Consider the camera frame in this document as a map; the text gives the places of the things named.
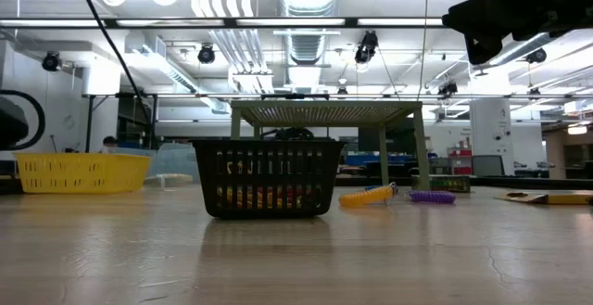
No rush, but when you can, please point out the yellow green crayon box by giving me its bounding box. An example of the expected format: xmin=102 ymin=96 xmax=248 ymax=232
xmin=410 ymin=173 xmax=473 ymax=194

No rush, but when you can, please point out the yellow card pack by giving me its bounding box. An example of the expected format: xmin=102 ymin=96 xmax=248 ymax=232
xmin=494 ymin=190 xmax=593 ymax=206

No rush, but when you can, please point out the black slotted plastic basket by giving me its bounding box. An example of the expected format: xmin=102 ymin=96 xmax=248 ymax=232
xmin=191 ymin=138 xmax=347 ymax=220

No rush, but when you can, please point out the black ceiling spotlight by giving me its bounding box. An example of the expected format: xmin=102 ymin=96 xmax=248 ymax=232
xmin=196 ymin=44 xmax=217 ymax=65
xmin=525 ymin=47 xmax=548 ymax=65
xmin=354 ymin=30 xmax=380 ymax=65
xmin=41 ymin=50 xmax=62 ymax=73
xmin=437 ymin=80 xmax=460 ymax=98

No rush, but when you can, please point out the white building column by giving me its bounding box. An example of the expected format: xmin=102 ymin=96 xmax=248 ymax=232
xmin=469 ymin=96 xmax=516 ymax=177

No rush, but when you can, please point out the red parts bin rack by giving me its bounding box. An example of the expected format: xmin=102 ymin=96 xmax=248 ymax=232
xmin=447 ymin=146 xmax=473 ymax=176

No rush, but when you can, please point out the purple spiral coil wristband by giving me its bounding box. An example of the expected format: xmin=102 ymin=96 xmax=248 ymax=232
xmin=407 ymin=190 xmax=458 ymax=205

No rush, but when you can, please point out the green perforated metal shelf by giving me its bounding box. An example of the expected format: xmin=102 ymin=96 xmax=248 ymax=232
xmin=230 ymin=98 xmax=433 ymax=193

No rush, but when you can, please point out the orange spiral coil wristband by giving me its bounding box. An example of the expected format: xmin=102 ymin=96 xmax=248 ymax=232
xmin=337 ymin=183 xmax=398 ymax=208

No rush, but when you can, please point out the clear plastic container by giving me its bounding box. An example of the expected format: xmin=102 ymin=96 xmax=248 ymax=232
xmin=109 ymin=142 xmax=201 ymax=189

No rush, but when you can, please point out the person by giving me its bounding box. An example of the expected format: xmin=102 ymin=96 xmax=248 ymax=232
xmin=99 ymin=135 xmax=120 ymax=154

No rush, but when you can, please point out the yellow slotted plastic basket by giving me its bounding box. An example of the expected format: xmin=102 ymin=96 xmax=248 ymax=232
xmin=13 ymin=151 xmax=153 ymax=194

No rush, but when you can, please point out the black aluminium rig frame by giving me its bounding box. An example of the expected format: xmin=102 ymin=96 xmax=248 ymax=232
xmin=0 ymin=16 xmax=593 ymax=194

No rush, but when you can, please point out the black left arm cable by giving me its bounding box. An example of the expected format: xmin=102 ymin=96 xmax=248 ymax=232
xmin=0 ymin=0 xmax=152 ymax=151

